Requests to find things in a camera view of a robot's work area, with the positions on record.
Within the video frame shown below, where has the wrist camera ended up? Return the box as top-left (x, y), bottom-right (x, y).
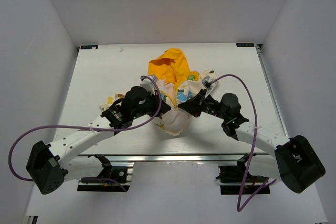
top-left (201, 76), bottom-right (213, 90)
top-left (140, 75), bottom-right (157, 93)

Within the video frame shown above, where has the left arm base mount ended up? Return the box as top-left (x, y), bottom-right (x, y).
top-left (77, 154), bottom-right (132, 193)

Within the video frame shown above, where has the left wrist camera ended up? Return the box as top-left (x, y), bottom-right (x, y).
top-left (140, 75), bottom-right (157, 93)

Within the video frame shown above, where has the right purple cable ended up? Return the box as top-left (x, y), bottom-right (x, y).
top-left (208, 73), bottom-right (279, 212)

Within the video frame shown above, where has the purple cable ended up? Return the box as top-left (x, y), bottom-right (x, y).
top-left (8, 75), bottom-right (163, 192)
top-left (208, 73), bottom-right (279, 212)

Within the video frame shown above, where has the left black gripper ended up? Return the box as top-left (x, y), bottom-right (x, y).
top-left (132, 90), bottom-right (171, 120)

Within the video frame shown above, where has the yellow cream dinosaur print jacket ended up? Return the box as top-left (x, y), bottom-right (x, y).
top-left (101, 48), bottom-right (217, 136)

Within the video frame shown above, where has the left blue table label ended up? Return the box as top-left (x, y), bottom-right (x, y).
top-left (80, 45), bottom-right (98, 50)

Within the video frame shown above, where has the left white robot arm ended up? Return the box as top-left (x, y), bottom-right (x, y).
top-left (26, 86), bottom-right (171, 195)

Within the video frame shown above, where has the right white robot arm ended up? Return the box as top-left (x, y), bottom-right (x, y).
top-left (178, 90), bottom-right (326, 194)

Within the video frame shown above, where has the right blue table label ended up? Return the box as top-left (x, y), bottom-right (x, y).
top-left (236, 42), bottom-right (255, 47)

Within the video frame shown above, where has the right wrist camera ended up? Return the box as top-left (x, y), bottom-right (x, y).
top-left (201, 76), bottom-right (213, 90)

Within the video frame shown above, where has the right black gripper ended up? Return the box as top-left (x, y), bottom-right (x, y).
top-left (178, 89), bottom-right (228, 120)

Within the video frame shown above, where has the aluminium table front rail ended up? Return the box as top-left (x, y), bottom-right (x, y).
top-left (76, 154), bottom-right (274, 163)

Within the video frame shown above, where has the blue table label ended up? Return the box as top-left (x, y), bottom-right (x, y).
top-left (236, 42), bottom-right (255, 47)
top-left (80, 45), bottom-right (98, 50)

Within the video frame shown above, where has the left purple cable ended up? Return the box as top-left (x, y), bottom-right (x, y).
top-left (8, 75), bottom-right (163, 192)

